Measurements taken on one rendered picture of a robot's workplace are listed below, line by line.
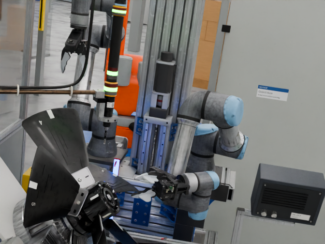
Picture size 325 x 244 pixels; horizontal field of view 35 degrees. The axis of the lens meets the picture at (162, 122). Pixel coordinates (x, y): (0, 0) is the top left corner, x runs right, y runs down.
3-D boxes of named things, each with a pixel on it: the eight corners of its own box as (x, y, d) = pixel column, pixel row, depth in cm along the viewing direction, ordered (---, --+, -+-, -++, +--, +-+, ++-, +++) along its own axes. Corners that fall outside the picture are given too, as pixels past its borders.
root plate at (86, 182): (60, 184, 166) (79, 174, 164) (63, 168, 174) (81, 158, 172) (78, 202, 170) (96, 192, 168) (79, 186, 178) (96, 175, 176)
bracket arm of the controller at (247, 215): (236, 217, 214) (237, 210, 213) (235, 213, 216) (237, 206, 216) (294, 226, 212) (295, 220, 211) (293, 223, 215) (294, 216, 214)
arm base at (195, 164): (185, 162, 264) (188, 144, 262) (215, 167, 263) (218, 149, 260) (182, 172, 250) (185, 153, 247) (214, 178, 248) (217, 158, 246)
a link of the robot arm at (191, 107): (179, 83, 210) (150, 202, 207) (205, 88, 207) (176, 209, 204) (186, 88, 221) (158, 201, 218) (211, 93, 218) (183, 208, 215)
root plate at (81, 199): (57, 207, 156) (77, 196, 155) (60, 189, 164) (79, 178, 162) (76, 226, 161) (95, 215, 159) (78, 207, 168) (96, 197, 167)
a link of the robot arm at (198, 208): (183, 208, 215) (186, 184, 212) (209, 216, 212) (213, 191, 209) (176, 216, 208) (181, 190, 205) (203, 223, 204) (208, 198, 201)
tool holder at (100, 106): (96, 123, 166) (98, 93, 163) (87, 116, 172) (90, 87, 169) (121, 122, 171) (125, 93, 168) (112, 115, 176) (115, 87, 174)
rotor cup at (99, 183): (63, 214, 162) (97, 195, 159) (66, 186, 174) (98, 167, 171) (91, 242, 168) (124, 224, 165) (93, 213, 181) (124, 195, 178)
